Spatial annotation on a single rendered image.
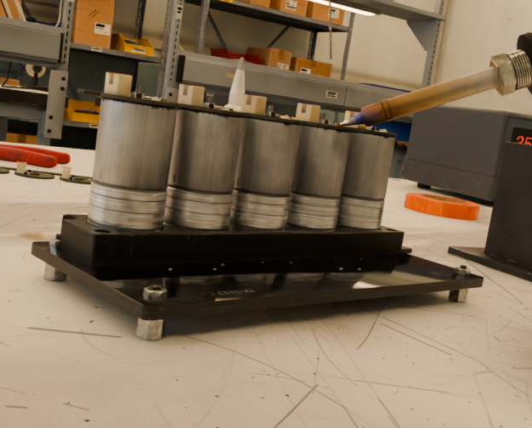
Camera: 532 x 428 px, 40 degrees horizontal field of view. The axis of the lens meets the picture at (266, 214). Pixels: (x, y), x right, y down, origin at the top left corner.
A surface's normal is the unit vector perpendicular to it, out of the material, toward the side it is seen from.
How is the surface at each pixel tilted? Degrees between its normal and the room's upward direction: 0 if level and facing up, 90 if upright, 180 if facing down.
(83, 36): 90
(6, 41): 90
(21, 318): 0
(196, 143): 90
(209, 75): 90
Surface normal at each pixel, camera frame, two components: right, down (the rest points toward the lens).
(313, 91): 0.54, 0.20
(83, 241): -0.74, -0.01
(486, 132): -0.90, -0.07
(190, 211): -0.02, 0.14
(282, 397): 0.15, -0.98
